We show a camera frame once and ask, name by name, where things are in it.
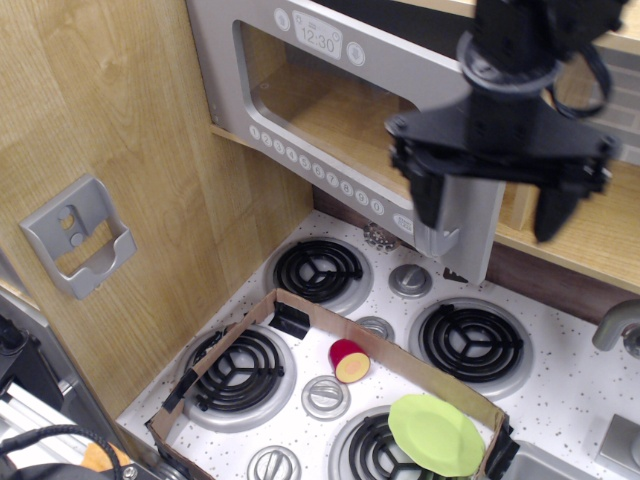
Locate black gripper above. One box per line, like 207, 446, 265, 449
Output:
385, 32, 621, 243

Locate grey toy microwave door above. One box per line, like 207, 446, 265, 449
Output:
187, 1, 504, 284

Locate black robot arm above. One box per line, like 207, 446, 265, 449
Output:
386, 1, 623, 242

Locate hanging silver spatula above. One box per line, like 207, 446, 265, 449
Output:
442, 268, 468, 283

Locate grey back stove knob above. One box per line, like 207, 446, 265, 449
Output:
388, 264, 433, 299

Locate grey stove knob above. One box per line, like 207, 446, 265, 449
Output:
356, 316, 395, 343
247, 445, 302, 480
301, 375, 351, 421
388, 264, 433, 299

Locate hanging silver strainer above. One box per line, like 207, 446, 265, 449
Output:
363, 222, 400, 252

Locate back right stove burner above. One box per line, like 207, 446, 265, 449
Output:
407, 297, 534, 400

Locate stove burner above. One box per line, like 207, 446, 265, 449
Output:
184, 325, 297, 433
407, 297, 534, 400
327, 406, 443, 480
264, 237, 374, 316

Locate grey middle stove knob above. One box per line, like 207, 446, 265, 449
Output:
356, 316, 395, 343

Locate back left stove burner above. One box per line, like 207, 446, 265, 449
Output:
264, 237, 374, 316

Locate grey toy faucet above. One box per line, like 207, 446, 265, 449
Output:
592, 300, 639, 359

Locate red yellow toy fruit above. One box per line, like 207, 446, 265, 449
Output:
329, 339, 371, 384

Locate wooden shelf unit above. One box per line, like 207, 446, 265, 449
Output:
209, 0, 640, 295

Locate green toy plate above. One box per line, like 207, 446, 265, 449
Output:
388, 394, 485, 477

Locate grey centre stove knob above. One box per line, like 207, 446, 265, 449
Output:
301, 375, 351, 421

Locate grey toy sink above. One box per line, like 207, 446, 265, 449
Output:
503, 415, 639, 479

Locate front right stove burner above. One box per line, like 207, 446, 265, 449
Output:
327, 406, 443, 480

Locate front left stove burner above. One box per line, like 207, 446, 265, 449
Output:
184, 325, 297, 433

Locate grey front stove knob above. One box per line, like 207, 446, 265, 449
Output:
247, 445, 302, 480

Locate orange object bottom left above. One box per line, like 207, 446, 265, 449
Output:
80, 442, 131, 472

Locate cardboard barrier frame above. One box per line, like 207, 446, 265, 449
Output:
147, 289, 519, 479

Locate grey wall phone holder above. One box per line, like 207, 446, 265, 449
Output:
19, 174, 137, 300

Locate black cable bottom left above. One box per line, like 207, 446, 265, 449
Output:
0, 424, 124, 480

